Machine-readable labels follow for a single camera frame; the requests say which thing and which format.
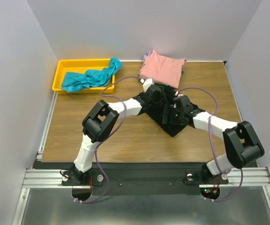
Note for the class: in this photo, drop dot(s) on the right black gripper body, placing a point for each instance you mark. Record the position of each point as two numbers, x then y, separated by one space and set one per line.
170 115

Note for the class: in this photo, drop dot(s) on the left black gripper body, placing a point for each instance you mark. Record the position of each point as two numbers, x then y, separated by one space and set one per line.
159 102

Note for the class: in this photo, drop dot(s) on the black t-shirt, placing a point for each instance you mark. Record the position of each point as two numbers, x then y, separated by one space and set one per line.
156 114

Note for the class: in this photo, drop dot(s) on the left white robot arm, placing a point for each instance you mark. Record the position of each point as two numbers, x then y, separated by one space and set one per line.
99 124

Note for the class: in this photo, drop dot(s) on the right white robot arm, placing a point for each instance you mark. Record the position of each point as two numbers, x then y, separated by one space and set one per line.
242 145

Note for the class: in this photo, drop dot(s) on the green folded t-shirt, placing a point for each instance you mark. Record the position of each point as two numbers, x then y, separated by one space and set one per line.
164 79

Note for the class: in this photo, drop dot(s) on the pink folded t-shirt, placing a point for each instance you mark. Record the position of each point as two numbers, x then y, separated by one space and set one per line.
156 63

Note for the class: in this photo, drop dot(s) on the lavender folded t-shirt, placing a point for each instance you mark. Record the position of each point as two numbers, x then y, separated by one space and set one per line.
145 56

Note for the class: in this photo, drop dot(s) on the teal t-shirt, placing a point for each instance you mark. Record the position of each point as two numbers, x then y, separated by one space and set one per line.
74 82

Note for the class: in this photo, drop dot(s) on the yellow plastic bin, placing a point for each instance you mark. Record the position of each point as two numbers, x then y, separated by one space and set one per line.
79 66

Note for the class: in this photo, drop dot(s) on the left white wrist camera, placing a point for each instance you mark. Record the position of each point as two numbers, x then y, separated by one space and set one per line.
146 83

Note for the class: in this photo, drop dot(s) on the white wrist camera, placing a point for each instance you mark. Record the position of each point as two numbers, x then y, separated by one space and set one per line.
146 83
179 96

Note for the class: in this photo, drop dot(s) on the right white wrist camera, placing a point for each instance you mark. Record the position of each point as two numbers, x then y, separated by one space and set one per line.
179 96

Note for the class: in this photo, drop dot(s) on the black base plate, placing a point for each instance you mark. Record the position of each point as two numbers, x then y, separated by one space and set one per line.
144 179

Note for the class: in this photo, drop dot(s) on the aluminium frame rail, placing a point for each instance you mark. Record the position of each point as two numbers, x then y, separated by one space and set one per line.
50 178

